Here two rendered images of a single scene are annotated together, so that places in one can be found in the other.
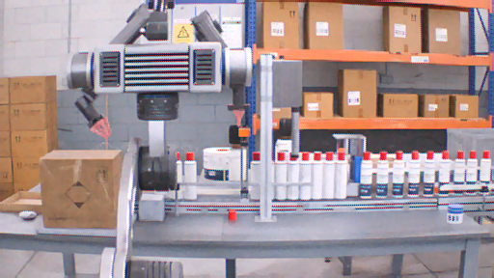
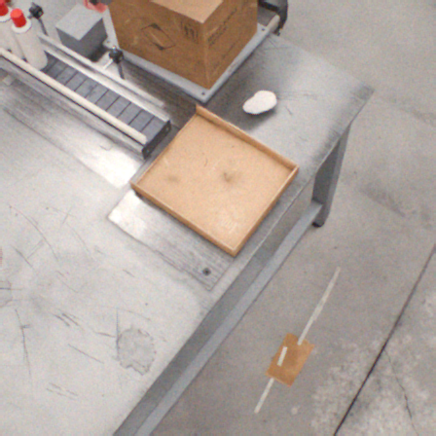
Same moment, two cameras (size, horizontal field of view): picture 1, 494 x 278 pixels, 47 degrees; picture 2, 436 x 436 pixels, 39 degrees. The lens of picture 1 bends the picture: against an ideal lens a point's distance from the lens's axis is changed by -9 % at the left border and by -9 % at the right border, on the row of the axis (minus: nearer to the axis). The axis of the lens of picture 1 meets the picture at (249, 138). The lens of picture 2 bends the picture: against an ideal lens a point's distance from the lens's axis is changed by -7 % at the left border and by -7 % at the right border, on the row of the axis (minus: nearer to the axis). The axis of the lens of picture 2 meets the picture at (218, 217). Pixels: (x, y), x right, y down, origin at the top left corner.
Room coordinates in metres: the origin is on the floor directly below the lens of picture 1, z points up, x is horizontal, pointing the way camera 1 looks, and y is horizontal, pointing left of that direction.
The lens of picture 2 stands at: (3.11, 1.45, 2.19)
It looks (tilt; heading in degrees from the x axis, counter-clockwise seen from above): 66 degrees down; 222
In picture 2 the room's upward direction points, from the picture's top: 6 degrees counter-clockwise
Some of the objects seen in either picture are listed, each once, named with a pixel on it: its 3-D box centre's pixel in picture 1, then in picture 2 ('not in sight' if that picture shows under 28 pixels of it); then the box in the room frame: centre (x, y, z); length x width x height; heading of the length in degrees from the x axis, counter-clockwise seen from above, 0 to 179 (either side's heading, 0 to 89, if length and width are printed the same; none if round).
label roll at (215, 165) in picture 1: (223, 164); not in sight; (3.10, 0.13, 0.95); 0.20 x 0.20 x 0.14
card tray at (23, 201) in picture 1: (38, 202); (214, 176); (2.59, 0.98, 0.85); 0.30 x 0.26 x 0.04; 90
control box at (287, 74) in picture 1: (281, 83); not in sight; (2.51, -0.13, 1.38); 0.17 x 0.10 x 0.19; 145
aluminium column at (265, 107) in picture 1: (265, 137); not in sight; (2.45, -0.06, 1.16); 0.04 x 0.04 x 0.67; 0
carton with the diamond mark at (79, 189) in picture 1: (83, 187); (183, 6); (2.29, 0.66, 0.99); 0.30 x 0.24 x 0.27; 94
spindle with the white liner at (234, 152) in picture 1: (237, 155); not in sight; (2.88, 0.06, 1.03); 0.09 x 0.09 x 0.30
